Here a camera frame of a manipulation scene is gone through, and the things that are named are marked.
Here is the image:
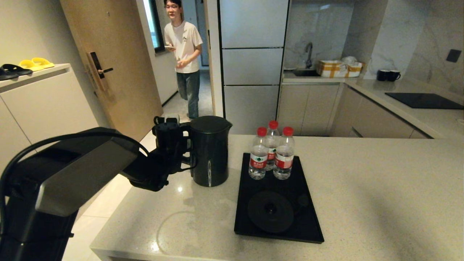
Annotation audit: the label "black electric kettle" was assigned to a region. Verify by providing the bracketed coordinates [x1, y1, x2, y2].
[180, 116, 233, 187]

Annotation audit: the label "water bottle red label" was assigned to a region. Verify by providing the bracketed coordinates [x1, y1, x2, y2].
[266, 120, 280, 171]
[273, 127, 295, 180]
[249, 127, 269, 180]

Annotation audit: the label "black round kettle base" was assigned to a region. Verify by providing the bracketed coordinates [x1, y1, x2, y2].
[248, 191, 295, 233]

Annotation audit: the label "wooden door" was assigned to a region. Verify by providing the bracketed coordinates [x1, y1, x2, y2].
[60, 0, 163, 142]

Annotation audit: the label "person in white t-shirt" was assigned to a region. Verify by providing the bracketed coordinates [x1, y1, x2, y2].
[163, 0, 203, 120]

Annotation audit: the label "black framed window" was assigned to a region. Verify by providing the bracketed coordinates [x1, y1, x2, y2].
[143, 0, 166, 55]

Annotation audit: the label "grey tall refrigerator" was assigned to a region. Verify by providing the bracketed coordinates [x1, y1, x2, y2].
[217, 0, 290, 135]

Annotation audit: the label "beige shoe cabinet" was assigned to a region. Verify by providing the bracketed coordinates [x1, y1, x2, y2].
[0, 63, 111, 174]

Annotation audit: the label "beige kitchen base cabinets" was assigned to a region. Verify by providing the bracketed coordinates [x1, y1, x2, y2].
[277, 83, 432, 139]

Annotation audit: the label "yellow slipper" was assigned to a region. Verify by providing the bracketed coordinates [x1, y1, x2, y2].
[32, 57, 55, 69]
[19, 60, 45, 71]

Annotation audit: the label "black rectangular serving tray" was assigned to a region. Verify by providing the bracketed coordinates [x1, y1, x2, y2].
[234, 152, 325, 244]

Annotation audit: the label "metal kitchen faucet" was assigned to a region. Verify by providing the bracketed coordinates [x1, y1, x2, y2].
[304, 42, 314, 69]

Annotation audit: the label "black slipper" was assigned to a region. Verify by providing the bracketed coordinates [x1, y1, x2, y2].
[0, 68, 20, 81]
[2, 64, 33, 76]

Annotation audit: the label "large taped cardboard box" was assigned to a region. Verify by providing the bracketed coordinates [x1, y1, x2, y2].
[317, 60, 347, 78]

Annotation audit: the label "small taped cardboard box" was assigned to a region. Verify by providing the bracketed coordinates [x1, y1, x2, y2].
[344, 62, 363, 78]

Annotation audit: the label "black induction cooktop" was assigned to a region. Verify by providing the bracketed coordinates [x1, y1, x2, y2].
[385, 92, 464, 110]

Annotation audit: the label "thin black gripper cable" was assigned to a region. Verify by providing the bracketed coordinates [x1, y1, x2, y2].
[181, 155, 198, 173]

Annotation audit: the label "black door lock handle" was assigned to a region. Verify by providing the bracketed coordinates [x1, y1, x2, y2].
[87, 51, 113, 91]

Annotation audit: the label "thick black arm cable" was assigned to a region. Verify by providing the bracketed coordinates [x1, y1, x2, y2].
[0, 131, 151, 236]

